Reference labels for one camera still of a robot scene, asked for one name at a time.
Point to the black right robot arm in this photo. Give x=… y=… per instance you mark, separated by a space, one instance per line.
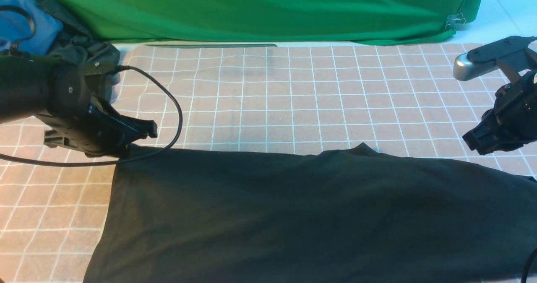
x=511 y=123

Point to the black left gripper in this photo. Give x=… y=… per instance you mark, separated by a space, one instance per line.
x=97 y=132

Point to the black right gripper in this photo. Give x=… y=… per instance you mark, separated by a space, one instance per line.
x=509 y=125

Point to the blue cloth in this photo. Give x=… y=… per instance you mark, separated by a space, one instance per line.
x=14 y=26

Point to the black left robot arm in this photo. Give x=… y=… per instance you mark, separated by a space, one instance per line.
x=67 y=98

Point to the dark gray long-sleeve top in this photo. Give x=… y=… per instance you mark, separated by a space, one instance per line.
x=350 y=216

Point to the pink grid-pattern table mat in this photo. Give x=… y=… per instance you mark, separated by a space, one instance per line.
x=401 y=100

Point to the green backdrop cloth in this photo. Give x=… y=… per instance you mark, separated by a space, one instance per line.
x=370 y=22

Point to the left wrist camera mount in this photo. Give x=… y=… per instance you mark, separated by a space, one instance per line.
x=101 y=77

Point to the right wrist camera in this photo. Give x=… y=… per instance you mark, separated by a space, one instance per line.
x=511 y=55

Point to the metal binder clip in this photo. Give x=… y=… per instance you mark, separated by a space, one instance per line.
x=455 y=20

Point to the dark gray crumpled cloth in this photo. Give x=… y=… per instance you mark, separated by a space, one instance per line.
x=75 y=43

